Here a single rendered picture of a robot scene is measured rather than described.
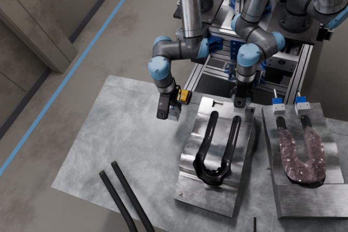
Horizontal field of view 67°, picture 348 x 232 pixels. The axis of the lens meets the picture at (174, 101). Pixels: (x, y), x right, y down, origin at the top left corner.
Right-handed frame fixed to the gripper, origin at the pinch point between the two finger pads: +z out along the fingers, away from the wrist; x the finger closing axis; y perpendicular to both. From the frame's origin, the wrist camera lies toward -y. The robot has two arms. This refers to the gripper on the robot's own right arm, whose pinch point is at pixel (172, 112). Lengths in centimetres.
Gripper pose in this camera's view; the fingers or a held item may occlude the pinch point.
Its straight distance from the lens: 123.5
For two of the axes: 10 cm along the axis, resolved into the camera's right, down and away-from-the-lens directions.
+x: -9.3, -2.0, 3.0
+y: 3.1, -8.6, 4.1
